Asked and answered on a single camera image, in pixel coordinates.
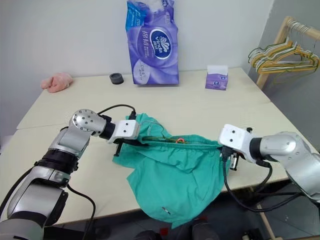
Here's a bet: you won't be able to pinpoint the pink crumpled cloth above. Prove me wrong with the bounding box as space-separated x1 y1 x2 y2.
40 72 74 94

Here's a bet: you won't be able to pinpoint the large purple Vinda tissue pack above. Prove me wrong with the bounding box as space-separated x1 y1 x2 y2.
124 0 180 87

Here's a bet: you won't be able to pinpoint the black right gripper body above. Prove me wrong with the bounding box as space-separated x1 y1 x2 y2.
219 146 242 172

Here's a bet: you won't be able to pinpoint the olive wire clothes hanger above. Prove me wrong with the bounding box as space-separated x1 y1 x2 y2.
139 119 187 145

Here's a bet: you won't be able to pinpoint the wooden clothes rack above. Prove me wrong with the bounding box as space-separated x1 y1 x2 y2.
256 16 320 90

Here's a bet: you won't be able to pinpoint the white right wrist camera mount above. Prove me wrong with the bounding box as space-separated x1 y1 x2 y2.
217 123 254 160

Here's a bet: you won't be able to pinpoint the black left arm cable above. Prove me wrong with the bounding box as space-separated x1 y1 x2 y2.
66 104 137 226

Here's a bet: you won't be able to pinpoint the small purple tissue pack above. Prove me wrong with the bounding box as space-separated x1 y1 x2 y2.
204 64 229 90

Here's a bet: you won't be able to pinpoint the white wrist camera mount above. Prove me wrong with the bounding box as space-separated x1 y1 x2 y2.
106 119 141 145
217 123 254 160

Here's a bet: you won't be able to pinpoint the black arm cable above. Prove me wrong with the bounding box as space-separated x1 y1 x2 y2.
219 147 309 214
66 104 137 226

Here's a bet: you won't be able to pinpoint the green shorts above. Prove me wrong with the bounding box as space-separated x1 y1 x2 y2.
112 112 226 230

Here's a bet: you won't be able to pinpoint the black round cap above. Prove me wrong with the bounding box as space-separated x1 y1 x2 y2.
109 72 125 86

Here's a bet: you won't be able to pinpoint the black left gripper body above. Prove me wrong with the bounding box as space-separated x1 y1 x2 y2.
113 138 141 157

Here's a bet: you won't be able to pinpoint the bundle of hangers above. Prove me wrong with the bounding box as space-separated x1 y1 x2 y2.
254 37 320 75

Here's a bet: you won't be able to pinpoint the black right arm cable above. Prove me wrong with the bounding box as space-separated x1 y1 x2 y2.
219 147 309 214

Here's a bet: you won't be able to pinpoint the dark rounded shape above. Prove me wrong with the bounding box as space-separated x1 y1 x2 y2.
191 217 214 240

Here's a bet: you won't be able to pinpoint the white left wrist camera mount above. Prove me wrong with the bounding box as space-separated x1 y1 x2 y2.
106 119 141 145

